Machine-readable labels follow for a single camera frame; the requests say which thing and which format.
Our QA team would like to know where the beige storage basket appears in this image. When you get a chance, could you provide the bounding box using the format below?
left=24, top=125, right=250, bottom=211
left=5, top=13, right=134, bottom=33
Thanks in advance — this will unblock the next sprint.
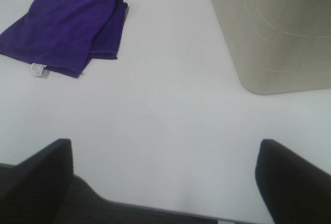
left=211, top=0, right=330, bottom=95

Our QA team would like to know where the purple folded towel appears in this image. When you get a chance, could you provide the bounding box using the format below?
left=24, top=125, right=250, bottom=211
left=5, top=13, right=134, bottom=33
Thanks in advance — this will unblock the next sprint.
left=1, top=0, right=128, bottom=78

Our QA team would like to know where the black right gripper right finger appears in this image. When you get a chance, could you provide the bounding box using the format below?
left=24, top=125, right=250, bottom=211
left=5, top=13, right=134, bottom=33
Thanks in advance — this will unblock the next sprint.
left=255, top=139, right=330, bottom=223

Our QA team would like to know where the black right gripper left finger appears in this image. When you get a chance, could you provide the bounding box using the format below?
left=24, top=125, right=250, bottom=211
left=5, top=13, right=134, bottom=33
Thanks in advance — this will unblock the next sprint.
left=1, top=139, right=73, bottom=223

